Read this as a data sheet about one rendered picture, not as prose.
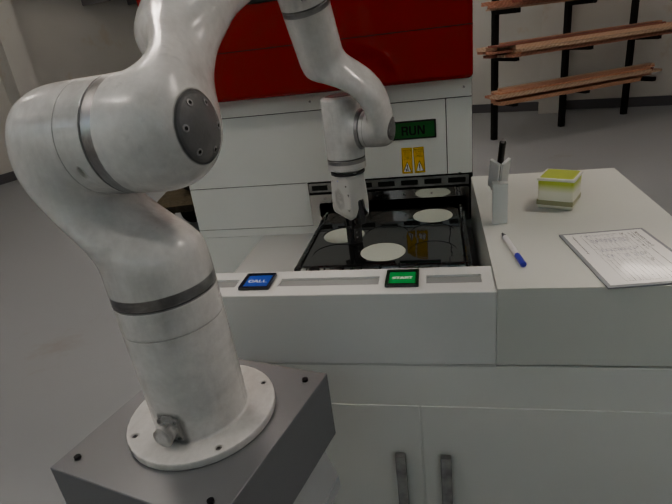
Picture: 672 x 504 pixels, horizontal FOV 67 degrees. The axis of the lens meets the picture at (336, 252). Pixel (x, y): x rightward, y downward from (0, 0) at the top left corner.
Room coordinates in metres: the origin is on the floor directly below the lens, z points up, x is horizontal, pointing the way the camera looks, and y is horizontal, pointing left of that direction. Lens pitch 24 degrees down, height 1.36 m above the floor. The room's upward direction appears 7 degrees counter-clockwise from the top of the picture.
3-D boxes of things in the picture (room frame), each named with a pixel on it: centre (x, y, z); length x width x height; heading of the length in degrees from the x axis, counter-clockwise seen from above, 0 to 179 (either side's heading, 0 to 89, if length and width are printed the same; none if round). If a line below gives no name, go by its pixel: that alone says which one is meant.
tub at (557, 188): (1.02, -0.49, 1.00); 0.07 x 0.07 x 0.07; 51
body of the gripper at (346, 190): (1.11, -0.05, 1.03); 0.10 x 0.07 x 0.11; 23
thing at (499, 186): (0.98, -0.34, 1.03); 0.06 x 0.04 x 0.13; 167
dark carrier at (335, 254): (1.14, -0.13, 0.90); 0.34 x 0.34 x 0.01; 77
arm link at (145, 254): (0.55, 0.24, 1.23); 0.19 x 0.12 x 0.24; 66
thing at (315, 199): (1.35, -0.16, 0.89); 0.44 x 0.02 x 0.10; 77
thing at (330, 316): (0.80, 0.02, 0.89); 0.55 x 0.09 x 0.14; 77
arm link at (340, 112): (1.10, -0.05, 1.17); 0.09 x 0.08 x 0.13; 60
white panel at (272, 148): (1.40, 0.01, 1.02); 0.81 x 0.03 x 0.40; 77
